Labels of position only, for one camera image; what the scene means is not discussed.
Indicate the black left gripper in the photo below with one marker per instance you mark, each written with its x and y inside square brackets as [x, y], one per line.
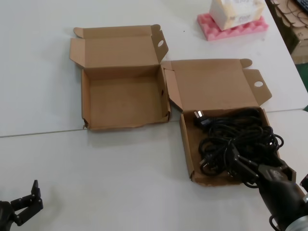
[5, 214]

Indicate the stacked flat cardboard sheets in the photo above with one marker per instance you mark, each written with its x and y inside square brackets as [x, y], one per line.
[286, 12]

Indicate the black keyboard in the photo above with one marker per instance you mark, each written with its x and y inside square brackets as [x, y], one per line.
[302, 3]

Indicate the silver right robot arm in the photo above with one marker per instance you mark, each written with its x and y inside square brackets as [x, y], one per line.
[297, 216]

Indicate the white paper package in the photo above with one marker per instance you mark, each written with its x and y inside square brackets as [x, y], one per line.
[228, 12]

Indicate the brown cardboard carton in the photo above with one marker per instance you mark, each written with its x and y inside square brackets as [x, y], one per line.
[298, 43]

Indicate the empty open cardboard box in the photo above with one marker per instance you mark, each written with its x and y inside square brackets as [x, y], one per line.
[120, 101]

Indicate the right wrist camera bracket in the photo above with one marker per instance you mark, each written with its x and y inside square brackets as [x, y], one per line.
[304, 180]

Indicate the pink egg-crate foam pad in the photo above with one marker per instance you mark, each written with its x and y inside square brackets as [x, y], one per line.
[216, 33]

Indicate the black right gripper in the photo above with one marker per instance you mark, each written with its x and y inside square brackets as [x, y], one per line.
[279, 190]

